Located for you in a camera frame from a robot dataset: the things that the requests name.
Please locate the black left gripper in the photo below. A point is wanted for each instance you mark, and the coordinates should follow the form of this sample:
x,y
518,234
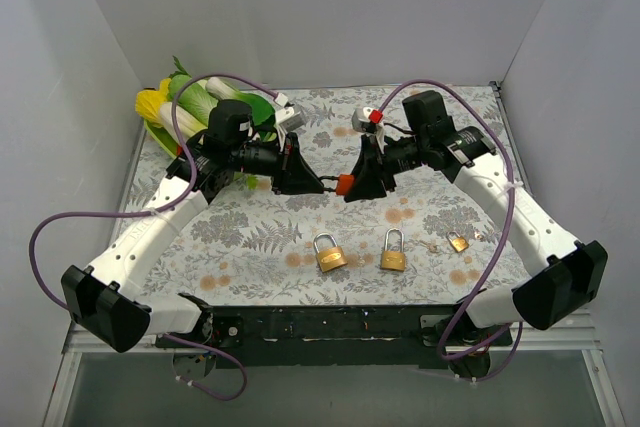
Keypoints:
x,y
289,162

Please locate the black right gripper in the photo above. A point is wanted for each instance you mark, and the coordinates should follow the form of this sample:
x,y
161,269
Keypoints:
x,y
379,165

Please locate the long shackle brass padlock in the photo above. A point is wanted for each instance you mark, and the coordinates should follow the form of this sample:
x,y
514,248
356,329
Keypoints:
x,y
393,257

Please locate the small brass padlock shackle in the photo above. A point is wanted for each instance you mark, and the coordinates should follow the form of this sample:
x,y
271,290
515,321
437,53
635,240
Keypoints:
x,y
329,255

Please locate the large brass padlock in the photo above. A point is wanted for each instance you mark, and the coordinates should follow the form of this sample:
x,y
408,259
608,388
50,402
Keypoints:
x,y
457,242

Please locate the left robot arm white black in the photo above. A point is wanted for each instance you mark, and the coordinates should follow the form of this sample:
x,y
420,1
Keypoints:
x,y
102,297

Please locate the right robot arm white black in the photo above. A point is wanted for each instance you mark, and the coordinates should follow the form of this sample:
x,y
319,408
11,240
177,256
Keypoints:
x,y
564,273

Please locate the bok choy dark green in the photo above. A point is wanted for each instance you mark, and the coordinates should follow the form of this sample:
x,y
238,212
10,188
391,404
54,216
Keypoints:
x,y
263,113

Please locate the floral patterned table mat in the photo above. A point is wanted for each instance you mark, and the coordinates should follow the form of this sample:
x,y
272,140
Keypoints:
x,y
253,247

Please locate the celery stalk bunch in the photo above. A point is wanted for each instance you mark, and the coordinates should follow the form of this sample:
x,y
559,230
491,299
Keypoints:
x,y
166,136

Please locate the napa cabbage green white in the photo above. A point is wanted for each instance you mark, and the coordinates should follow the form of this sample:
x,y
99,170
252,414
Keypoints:
x,y
195,99

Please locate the green plastic tray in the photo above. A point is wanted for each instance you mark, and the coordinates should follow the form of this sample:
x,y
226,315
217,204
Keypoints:
x,y
193,108

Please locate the yellow corn leafy vegetable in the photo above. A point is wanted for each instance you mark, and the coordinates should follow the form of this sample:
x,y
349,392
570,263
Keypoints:
x,y
149,101

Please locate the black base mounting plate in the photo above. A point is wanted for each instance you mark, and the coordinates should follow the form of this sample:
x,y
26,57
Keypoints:
x,y
326,335

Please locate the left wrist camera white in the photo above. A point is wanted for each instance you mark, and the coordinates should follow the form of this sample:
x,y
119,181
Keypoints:
x,y
288,117

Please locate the right wrist camera grey red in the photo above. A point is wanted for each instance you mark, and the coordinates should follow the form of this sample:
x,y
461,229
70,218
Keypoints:
x,y
369,121

